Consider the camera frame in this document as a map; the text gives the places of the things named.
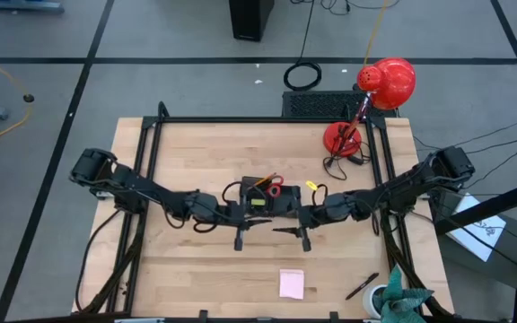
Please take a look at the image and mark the blue grey metal rail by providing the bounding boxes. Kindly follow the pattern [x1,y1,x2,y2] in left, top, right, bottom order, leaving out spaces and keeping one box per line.
[0,0,65,13]

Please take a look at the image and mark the black perforated crate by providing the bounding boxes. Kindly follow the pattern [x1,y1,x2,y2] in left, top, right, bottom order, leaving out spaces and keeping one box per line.
[280,90,399,120]

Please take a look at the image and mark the white printed paper sheet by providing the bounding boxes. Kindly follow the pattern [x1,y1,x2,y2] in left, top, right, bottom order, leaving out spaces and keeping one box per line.
[445,192,508,263]

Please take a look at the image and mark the red desk lamp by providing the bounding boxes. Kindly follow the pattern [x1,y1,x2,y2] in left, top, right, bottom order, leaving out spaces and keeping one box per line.
[322,57,418,159]

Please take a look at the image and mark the black cable bundle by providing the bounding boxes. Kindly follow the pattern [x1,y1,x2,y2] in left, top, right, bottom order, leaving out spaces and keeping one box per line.
[377,210,455,320]
[74,208,146,314]

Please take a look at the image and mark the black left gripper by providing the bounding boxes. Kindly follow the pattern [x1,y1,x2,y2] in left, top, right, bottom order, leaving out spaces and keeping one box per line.
[221,196,274,253]

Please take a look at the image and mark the black aluminium table frame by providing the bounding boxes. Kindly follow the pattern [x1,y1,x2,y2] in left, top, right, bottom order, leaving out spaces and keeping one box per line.
[104,100,455,323]

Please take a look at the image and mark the black metal beam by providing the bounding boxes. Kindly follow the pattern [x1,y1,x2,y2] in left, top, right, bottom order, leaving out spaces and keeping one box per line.
[433,174,517,323]

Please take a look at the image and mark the yellow hanging cable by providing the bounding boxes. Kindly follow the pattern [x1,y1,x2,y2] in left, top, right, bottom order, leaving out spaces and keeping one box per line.
[363,0,390,67]

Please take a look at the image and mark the pink sticky note pad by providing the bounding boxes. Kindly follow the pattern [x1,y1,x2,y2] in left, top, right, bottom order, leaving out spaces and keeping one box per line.
[278,268,306,301]

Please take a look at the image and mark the black pen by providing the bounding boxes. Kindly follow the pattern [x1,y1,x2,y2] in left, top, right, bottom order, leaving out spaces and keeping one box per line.
[345,272,381,301]

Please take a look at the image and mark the white cup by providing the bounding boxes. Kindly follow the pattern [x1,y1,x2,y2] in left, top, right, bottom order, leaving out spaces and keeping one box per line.
[362,284,390,321]

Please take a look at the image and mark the coiled black floor cable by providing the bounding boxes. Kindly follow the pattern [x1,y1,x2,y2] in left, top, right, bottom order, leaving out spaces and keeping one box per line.
[283,0,323,92]

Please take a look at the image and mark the black mesh desk organizer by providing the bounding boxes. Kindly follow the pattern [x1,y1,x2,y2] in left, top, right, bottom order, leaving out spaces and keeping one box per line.
[239,175,302,219]

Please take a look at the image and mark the black lamp power cable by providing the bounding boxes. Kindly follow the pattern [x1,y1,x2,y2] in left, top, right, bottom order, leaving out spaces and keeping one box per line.
[322,142,372,182]

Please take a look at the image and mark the black tower box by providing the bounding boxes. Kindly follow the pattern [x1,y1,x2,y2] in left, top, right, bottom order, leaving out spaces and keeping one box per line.
[227,0,276,44]

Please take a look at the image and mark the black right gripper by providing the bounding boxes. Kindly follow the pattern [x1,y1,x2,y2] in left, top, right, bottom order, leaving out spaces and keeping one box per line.
[271,200,330,253]

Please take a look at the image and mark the red handled scissors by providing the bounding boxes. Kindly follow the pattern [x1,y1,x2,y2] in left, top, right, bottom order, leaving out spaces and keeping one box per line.
[263,174,285,200]

